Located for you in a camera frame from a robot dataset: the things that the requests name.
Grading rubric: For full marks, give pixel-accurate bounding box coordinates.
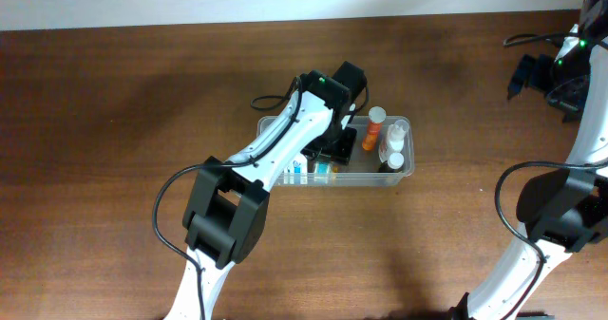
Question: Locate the orange vitamin tube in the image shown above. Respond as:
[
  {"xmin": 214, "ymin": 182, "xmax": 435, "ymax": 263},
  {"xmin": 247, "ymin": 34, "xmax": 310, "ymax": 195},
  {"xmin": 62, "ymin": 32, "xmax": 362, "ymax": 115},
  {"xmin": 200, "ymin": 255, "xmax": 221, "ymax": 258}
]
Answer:
[{"xmin": 362, "ymin": 106, "xmax": 387, "ymax": 151}]

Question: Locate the white lotion bottle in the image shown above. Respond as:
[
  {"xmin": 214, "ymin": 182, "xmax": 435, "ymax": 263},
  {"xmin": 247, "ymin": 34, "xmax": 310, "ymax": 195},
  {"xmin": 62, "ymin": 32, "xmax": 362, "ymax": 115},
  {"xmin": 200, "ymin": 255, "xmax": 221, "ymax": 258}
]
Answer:
[{"xmin": 378, "ymin": 120, "xmax": 409, "ymax": 162}]

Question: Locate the small gold-lidded balm jar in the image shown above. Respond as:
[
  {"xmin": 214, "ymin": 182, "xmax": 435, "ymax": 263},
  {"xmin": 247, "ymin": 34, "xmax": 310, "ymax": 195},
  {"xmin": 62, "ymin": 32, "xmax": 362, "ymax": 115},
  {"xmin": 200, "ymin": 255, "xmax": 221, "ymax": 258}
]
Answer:
[{"xmin": 313, "ymin": 161, "xmax": 339, "ymax": 184}]

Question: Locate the dark bottle white cap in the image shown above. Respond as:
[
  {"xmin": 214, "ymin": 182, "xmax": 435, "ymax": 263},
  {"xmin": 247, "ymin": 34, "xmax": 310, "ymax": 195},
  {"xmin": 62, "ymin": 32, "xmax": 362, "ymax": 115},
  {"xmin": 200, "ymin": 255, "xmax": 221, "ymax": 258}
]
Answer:
[{"xmin": 378, "ymin": 152, "xmax": 405, "ymax": 173}]

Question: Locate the white green medicine box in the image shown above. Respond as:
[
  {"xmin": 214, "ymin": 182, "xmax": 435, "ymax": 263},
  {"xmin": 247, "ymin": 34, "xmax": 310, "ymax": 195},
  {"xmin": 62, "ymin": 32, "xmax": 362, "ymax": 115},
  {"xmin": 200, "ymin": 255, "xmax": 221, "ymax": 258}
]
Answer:
[{"xmin": 283, "ymin": 153, "xmax": 308, "ymax": 185}]

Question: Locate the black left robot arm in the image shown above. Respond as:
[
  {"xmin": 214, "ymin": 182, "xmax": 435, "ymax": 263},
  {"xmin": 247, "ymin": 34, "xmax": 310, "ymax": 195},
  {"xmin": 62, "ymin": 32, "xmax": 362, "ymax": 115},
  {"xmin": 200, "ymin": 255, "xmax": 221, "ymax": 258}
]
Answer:
[{"xmin": 160, "ymin": 62, "xmax": 369, "ymax": 319}]

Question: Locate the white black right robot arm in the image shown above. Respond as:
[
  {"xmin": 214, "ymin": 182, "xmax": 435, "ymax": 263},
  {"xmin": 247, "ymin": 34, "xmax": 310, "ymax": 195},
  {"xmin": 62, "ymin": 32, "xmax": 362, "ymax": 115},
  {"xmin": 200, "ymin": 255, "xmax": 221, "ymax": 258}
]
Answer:
[{"xmin": 447, "ymin": 0, "xmax": 607, "ymax": 319}]

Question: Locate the clear plastic container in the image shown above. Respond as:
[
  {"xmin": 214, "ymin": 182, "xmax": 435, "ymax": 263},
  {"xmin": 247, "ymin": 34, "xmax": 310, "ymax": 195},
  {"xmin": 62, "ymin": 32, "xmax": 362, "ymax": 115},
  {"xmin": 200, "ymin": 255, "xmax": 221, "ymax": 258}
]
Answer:
[{"xmin": 275, "ymin": 116, "xmax": 414, "ymax": 187}]

